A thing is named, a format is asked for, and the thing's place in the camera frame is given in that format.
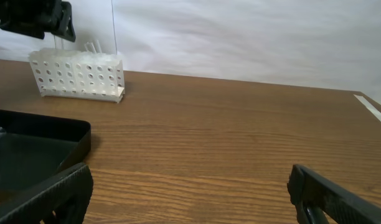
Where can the white test tube rack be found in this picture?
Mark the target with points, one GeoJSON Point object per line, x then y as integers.
{"type": "Point", "coordinates": [72, 59]}

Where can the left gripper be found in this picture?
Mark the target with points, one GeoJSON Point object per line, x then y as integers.
{"type": "Point", "coordinates": [22, 14]}

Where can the black tray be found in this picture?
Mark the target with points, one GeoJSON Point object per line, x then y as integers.
{"type": "Point", "coordinates": [28, 155]}

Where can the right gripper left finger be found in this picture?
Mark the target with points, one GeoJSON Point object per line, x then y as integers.
{"type": "Point", "coordinates": [38, 205]}

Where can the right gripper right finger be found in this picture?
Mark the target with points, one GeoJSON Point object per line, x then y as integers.
{"type": "Point", "coordinates": [340, 202]}

